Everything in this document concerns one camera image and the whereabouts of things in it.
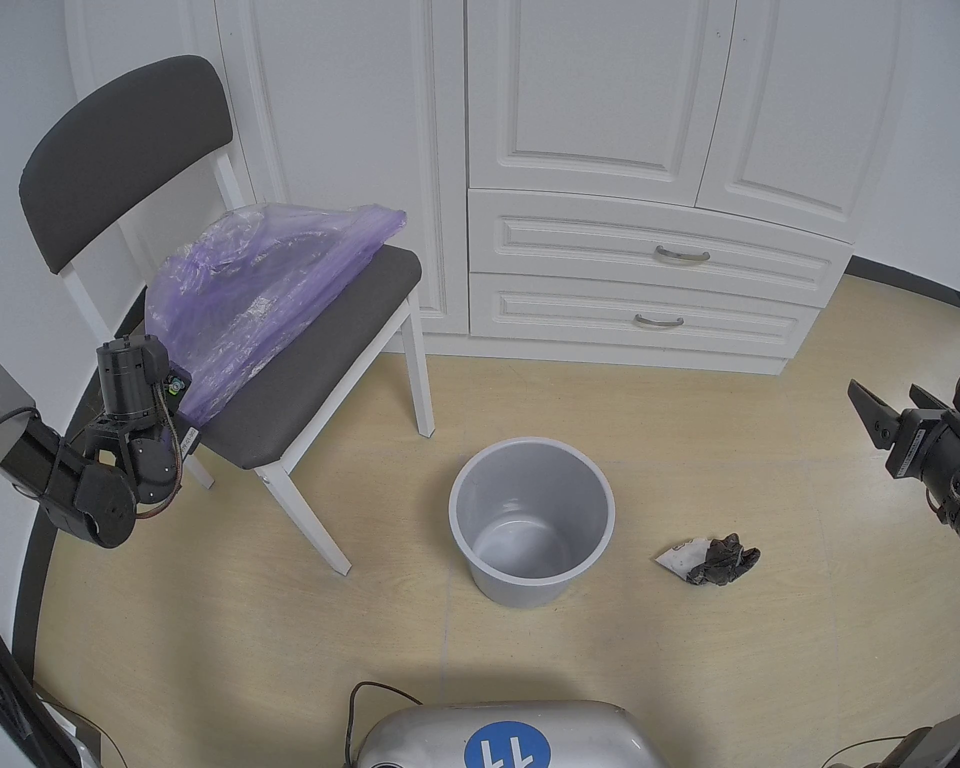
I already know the purple plastic bag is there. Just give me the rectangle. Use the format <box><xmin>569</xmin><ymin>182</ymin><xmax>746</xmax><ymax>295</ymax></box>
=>
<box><xmin>144</xmin><ymin>201</ymin><xmax>408</xmax><ymax>423</ymax></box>

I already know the grey trash bin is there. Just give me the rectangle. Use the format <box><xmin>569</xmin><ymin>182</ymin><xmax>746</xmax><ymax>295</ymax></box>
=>
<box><xmin>447</xmin><ymin>437</ymin><xmax>618</xmax><ymax>609</ymax></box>

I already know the white chair grey seat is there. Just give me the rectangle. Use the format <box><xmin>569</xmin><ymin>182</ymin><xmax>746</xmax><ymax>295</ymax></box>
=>
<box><xmin>18</xmin><ymin>54</ymin><xmax>438</xmax><ymax>579</ymax></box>

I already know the black cable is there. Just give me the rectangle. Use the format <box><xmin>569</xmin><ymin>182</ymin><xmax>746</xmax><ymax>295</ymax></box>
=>
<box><xmin>343</xmin><ymin>680</ymin><xmax>426</xmax><ymax>765</ymax></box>
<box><xmin>831</xmin><ymin>736</ymin><xmax>913</xmax><ymax>768</ymax></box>

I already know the white wardrobe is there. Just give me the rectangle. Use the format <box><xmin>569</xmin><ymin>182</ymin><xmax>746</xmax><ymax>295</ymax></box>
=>
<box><xmin>63</xmin><ymin>0</ymin><xmax>912</xmax><ymax>378</ymax></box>

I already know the black plastic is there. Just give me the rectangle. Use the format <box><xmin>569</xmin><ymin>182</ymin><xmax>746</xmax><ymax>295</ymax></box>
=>
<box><xmin>682</xmin><ymin>532</ymin><xmax>762</xmax><ymax>588</ymax></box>

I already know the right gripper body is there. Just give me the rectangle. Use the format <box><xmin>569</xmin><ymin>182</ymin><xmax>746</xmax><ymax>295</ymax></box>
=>
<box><xmin>885</xmin><ymin>407</ymin><xmax>960</xmax><ymax>496</ymax></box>

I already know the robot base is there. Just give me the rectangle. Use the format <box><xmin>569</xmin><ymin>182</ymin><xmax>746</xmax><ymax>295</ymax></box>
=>
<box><xmin>30</xmin><ymin>697</ymin><xmax>670</xmax><ymax>768</ymax></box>

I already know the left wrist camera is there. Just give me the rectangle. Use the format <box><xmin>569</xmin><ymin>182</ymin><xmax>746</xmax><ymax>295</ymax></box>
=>
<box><xmin>159</xmin><ymin>360</ymin><xmax>190</xmax><ymax>418</ymax></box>

